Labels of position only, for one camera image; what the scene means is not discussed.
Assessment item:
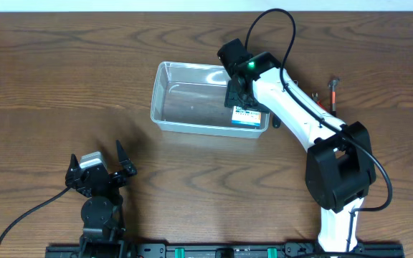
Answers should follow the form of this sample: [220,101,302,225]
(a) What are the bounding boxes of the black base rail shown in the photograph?
[44,242,405,258]

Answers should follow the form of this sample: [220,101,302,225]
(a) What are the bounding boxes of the black yellow screwdriver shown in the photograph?
[272,115,281,128]

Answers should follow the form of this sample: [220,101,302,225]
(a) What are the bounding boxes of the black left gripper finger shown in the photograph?
[67,153,80,178]
[116,140,138,176]

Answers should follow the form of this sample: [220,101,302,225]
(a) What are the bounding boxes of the clear plastic container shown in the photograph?
[151,61,270,138]

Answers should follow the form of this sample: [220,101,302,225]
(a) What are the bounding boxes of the blue white cardboard box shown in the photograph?
[232,106,262,127]

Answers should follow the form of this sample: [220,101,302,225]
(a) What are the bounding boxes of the small black orange hammer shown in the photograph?
[328,77,340,117]

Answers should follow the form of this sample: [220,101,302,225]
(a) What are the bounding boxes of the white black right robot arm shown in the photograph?
[217,49,376,252]

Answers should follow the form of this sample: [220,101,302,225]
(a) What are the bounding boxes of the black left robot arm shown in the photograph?
[65,141,137,257]

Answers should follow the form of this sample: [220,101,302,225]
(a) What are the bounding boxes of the red handled pliers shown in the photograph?
[311,92,327,111]

